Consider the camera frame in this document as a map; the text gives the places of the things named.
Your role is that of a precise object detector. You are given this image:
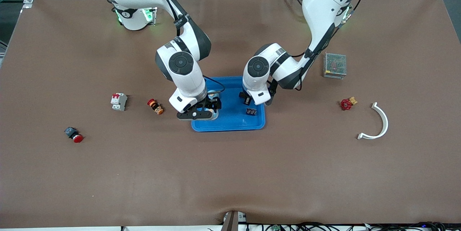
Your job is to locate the blue plastic tray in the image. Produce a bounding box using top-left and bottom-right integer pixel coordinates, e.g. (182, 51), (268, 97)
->
(191, 76), (266, 132)

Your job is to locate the small orange red push button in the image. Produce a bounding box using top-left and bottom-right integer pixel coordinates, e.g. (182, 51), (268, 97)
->
(147, 98), (164, 115)

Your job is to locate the brown table mat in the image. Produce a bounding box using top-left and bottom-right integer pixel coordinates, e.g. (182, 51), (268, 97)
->
(0, 0), (461, 228)

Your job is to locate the perforated metal power supply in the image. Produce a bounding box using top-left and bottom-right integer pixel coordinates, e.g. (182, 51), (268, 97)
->
(323, 52), (347, 79)

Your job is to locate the red mushroom button dark body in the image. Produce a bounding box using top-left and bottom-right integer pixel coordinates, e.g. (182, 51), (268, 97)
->
(64, 126), (84, 143)

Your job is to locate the white curved plastic clamp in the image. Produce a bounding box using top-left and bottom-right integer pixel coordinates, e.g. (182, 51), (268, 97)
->
(357, 102), (389, 140)

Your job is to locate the white circuit breaker red switch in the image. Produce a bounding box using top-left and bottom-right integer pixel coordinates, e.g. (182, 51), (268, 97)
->
(111, 93), (127, 111)

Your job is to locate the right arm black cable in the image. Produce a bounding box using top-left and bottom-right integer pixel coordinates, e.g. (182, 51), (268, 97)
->
(144, 0), (226, 94)

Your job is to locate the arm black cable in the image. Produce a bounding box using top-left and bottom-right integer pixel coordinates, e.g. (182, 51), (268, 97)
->
(144, 0), (226, 94)
(290, 0), (368, 91)

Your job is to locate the grey metal mounting bracket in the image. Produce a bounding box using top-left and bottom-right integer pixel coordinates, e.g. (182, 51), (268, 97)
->
(220, 210), (248, 231)

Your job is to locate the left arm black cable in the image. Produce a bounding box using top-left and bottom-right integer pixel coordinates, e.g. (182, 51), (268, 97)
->
(290, 0), (368, 91)

